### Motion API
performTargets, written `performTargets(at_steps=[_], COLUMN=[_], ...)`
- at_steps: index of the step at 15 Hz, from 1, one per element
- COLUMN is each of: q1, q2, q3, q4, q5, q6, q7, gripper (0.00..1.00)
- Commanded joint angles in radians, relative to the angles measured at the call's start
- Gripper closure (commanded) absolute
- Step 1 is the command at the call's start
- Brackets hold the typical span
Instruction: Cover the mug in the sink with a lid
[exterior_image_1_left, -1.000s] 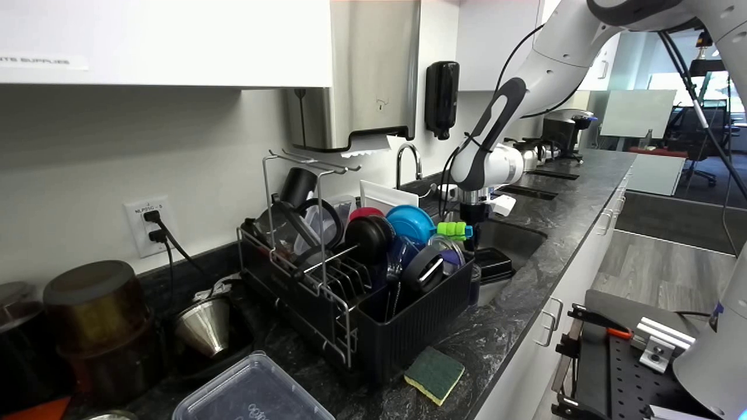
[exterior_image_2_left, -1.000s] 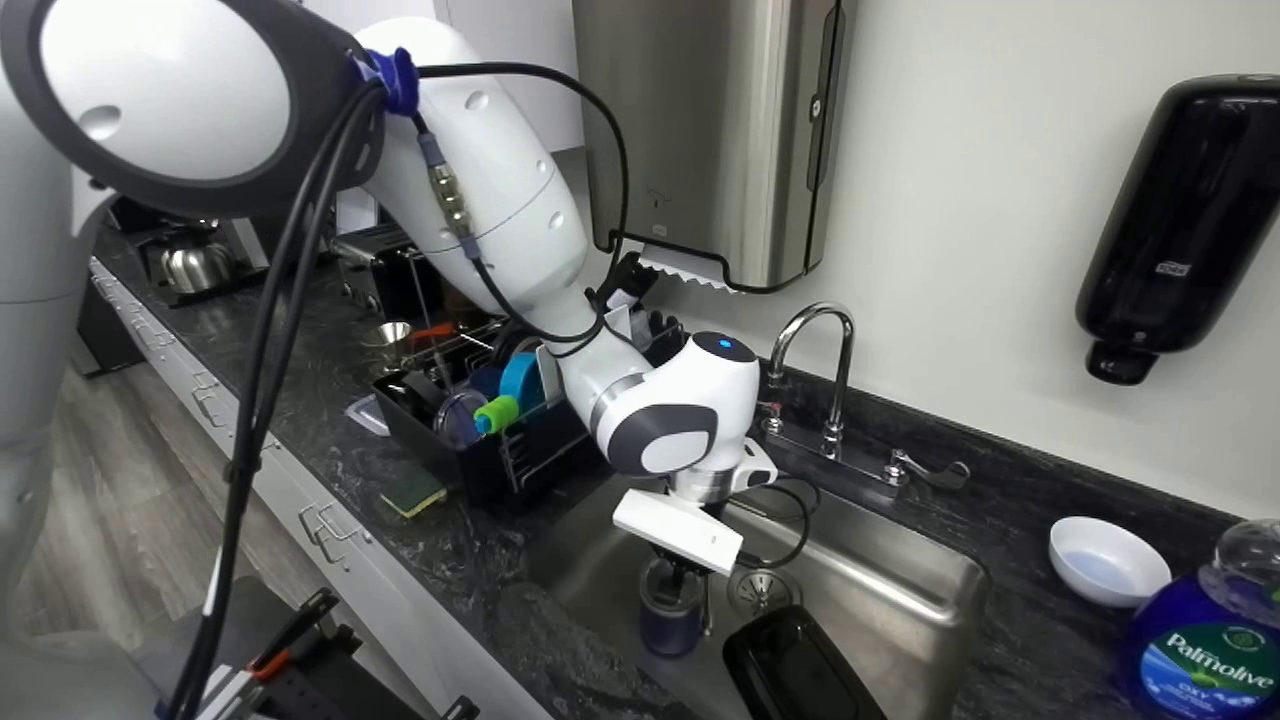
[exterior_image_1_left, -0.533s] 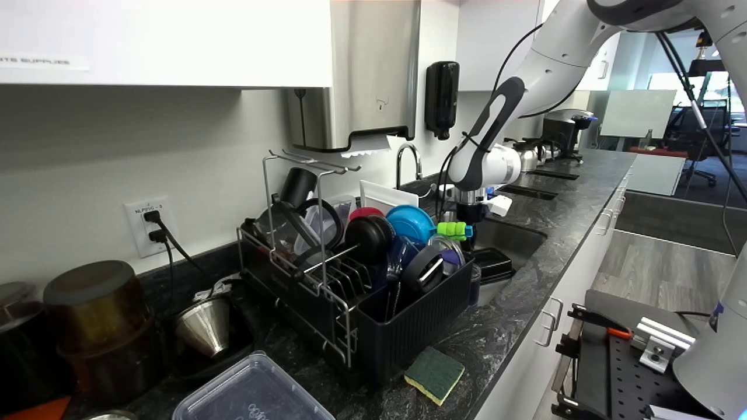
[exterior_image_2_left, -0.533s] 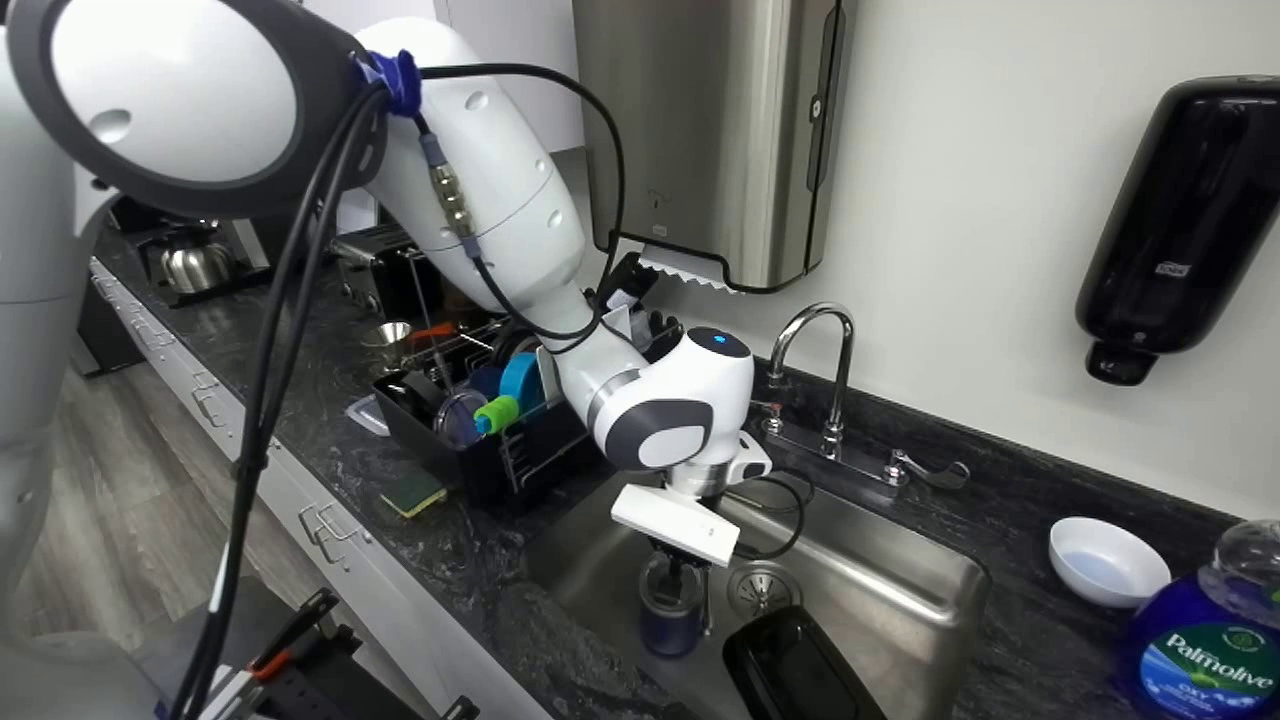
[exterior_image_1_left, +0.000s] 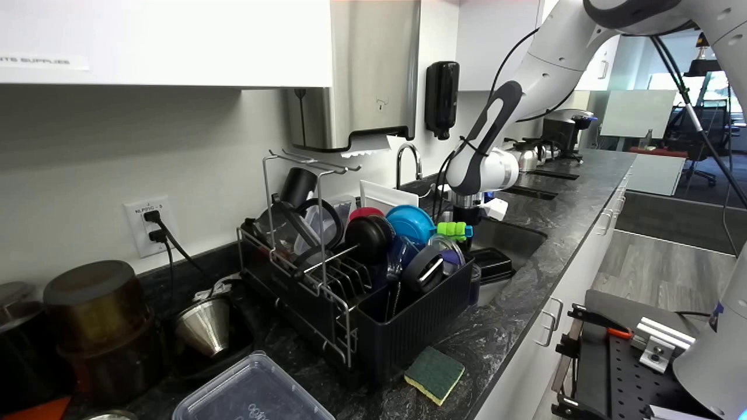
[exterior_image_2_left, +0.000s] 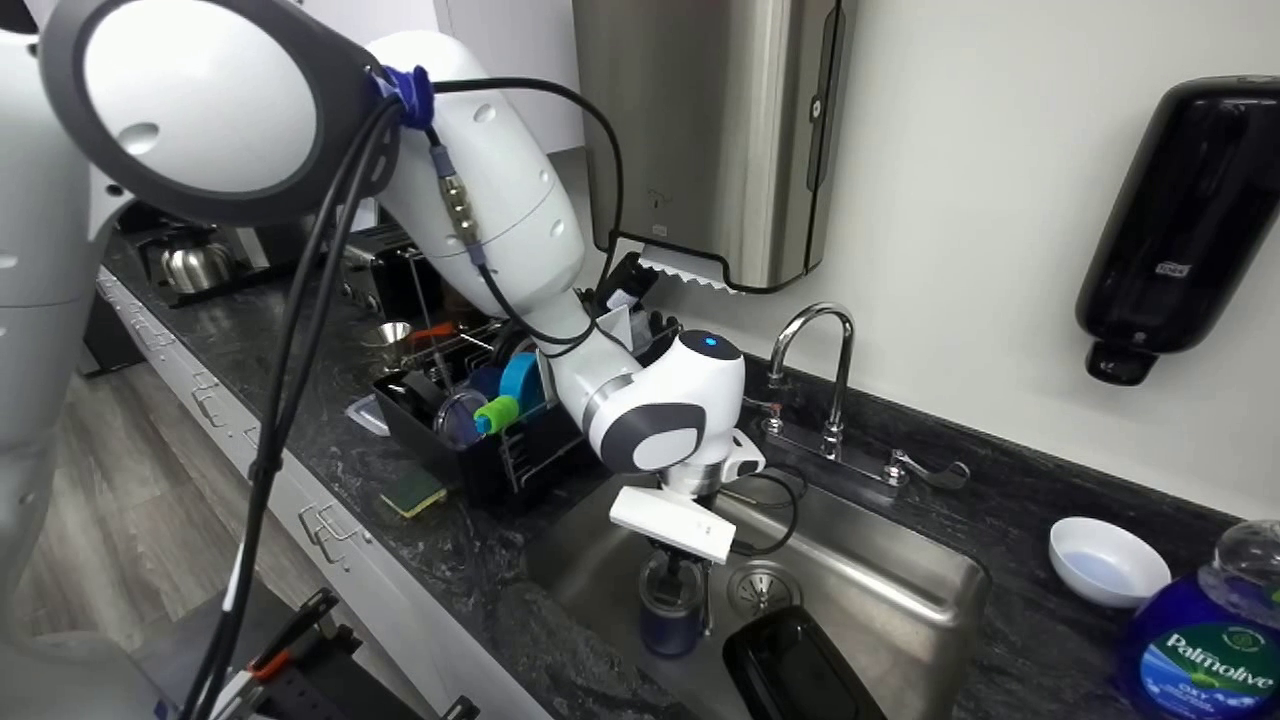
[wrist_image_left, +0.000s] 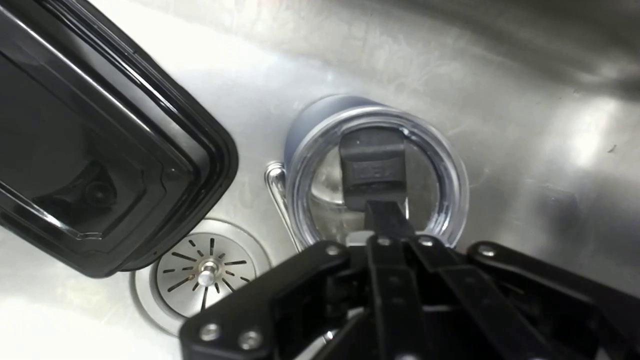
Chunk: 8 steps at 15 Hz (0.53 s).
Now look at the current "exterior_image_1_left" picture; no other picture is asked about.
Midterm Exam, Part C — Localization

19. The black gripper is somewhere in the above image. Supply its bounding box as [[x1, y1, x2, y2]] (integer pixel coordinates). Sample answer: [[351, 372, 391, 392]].
[[454, 191, 491, 232]]

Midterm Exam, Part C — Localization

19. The stainless steel sink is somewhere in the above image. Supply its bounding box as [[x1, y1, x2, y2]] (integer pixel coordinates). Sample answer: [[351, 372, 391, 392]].
[[465, 217, 552, 310]]

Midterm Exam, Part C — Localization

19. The black sink faucet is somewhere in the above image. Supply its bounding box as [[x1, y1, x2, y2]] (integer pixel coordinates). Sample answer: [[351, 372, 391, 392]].
[[392, 143, 428, 191]]

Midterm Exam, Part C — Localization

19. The red round lid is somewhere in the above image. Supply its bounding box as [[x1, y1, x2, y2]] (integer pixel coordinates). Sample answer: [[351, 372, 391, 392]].
[[346, 204, 387, 230]]

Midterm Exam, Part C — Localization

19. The black rimmed glass lid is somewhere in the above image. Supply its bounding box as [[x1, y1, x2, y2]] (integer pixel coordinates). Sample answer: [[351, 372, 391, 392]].
[[301, 196, 346, 252]]

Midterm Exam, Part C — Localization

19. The green bottle cap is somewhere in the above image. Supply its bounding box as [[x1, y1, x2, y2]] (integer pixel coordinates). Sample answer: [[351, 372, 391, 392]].
[[435, 219, 479, 244]]

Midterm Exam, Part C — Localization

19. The blue plastic bowl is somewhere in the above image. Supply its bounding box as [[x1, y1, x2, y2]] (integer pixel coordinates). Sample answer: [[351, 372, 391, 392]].
[[385, 204, 437, 249]]

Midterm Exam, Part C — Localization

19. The black rectangular tray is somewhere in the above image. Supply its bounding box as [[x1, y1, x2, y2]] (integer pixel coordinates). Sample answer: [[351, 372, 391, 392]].
[[469, 246, 515, 288]]

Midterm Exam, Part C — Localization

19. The black counter mat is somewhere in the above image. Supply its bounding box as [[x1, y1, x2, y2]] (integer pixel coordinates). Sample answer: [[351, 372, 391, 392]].
[[508, 182, 562, 204]]

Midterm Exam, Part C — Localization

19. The white rectangular container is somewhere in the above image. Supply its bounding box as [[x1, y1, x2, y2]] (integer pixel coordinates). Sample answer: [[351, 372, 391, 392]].
[[358, 177, 423, 217]]

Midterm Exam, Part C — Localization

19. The black soap dispenser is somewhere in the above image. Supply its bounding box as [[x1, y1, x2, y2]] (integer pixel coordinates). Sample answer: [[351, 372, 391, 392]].
[[423, 59, 462, 143]]

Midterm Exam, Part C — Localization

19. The black coffee machine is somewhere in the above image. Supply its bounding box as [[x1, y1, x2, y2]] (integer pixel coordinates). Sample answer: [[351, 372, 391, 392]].
[[515, 108, 599, 184]]

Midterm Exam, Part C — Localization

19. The black dish rack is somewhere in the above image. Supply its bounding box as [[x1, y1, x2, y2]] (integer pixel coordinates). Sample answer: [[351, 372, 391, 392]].
[[233, 150, 479, 387]]

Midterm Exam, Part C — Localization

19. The white base cabinet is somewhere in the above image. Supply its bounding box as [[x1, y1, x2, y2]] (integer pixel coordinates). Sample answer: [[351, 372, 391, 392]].
[[472, 172, 636, 420]]

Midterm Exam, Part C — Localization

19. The green yellow sponge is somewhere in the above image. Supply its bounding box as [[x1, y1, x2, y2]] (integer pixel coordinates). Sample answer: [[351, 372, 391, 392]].
[[402, 343, 469, 409]]

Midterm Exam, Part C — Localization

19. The stainless paper towel dispenser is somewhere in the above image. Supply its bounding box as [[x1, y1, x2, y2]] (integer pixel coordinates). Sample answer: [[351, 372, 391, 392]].
[[282, 0, 423, 154]]

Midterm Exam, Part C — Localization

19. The black cup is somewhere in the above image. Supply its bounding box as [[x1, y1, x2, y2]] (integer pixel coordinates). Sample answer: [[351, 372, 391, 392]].
[[276, 167, 319, 213]]

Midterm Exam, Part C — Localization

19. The white upper cabinet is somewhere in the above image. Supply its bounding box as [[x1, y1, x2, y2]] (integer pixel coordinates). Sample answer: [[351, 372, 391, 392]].
[[0, 0, 337, 92], [455, 0, 625, 97]]

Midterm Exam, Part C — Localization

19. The white desk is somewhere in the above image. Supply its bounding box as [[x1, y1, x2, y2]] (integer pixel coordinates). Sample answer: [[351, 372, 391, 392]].
[[624, 150, 688, 198]]

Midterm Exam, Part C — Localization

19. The white board panel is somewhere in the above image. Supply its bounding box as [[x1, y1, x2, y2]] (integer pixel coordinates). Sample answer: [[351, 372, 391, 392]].
[[598, 90, 679, 143]]

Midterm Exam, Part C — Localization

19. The black perforated table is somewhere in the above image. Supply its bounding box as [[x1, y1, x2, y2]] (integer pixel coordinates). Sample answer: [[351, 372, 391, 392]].
[[548, 307, 704, 420]]

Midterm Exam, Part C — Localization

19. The black office chair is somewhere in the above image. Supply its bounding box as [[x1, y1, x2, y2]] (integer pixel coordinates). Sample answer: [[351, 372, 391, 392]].
[[662, 104, 741, 191]]

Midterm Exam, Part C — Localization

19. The clear plastic container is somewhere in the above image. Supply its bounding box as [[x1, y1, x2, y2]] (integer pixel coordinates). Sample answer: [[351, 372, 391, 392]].
[[170, 349, 339, 420]]

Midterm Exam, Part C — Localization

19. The bronze metal pot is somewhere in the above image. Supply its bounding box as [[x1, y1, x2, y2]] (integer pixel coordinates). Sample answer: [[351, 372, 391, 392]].
[[40, 259, 157, 409]]

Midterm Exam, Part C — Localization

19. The dark metal pot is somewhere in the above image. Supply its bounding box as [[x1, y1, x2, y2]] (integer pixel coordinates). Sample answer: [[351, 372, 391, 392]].
[[0, 281, 52, 415]]

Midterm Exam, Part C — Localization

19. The orange flat object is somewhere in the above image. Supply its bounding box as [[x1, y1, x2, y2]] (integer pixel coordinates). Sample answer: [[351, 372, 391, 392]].
[[0, 392, 75, 420]]

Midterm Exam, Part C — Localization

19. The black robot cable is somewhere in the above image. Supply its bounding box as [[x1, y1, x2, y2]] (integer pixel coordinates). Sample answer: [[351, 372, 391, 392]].
[[435, 27, 747, 207]]

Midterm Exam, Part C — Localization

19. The orange handled tool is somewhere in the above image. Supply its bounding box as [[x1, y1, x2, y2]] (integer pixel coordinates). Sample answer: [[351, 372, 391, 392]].
[[566, 304, 637, 343]]

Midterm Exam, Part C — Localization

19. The aluminium bracket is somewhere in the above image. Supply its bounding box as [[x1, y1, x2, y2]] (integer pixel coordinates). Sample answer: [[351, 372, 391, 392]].
[[633, 315, 697, 377]]

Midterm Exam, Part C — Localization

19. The black plug cable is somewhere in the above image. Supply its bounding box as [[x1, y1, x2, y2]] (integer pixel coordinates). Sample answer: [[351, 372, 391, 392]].
[[142, 205, 215, 284], [147, 227, 180, 302]]

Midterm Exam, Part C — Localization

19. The white wall outlet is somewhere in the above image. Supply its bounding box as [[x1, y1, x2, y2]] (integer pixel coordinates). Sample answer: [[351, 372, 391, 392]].
[[122, 195, 176, 259]]

